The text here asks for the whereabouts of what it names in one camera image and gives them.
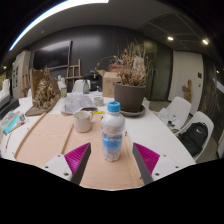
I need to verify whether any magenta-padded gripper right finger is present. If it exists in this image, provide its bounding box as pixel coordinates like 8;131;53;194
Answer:
131;142;183;186

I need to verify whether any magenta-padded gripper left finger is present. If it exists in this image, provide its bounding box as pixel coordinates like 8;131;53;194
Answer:
42;142;92;186

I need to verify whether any clear blue-capped water bottle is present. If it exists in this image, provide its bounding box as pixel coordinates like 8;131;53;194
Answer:
100;100;127;163

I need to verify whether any light wooden board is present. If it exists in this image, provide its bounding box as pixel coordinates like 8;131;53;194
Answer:
14;112;75;169
61;114;145;191

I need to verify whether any black backpack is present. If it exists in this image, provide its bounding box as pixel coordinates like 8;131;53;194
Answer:
177;121;209;158

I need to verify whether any papers stack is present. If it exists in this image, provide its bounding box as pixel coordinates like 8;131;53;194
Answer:
156;107;178;130

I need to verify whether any white ceramic mug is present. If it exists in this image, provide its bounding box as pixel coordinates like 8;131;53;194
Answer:
72;109;95;134

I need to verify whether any grey plant saucer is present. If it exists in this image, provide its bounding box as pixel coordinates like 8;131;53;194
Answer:
119;105;147;118

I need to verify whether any white plastic chair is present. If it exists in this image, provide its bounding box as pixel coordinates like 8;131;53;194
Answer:
175;110;215;162
165;96;193;127
71;79;88;94

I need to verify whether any colourful stationery pack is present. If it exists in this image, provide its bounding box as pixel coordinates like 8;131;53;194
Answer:
0;110;27;136

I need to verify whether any open printed booklet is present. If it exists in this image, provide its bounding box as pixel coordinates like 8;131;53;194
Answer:
60;92;98;115

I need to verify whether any golden dried root ornament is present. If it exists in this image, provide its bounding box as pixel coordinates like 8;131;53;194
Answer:
32;67;62;110

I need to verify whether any dried plant in grey pot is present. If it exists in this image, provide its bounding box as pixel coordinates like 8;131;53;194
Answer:
95;41;155;114

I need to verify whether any white spray bottle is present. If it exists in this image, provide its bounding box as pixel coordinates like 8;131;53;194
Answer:
56;74;68;99

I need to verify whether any black flat device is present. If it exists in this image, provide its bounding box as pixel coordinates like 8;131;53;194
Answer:
0;95;21;120

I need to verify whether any wooden figure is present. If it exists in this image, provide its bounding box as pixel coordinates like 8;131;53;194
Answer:
181;78;193;103

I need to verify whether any wooden easel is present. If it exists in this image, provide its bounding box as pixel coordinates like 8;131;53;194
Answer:
64;58;84;88

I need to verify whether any brown cardboard box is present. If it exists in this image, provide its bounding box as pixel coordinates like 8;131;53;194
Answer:
97;68;123;99

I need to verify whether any white cabinet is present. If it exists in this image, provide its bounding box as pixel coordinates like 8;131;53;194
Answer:
11;49;32;100

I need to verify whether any long ceiling light strip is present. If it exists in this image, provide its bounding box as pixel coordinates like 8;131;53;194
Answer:
8;0;110;52

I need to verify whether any black wall screen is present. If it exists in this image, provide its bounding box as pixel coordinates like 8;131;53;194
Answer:
31;40;73;71

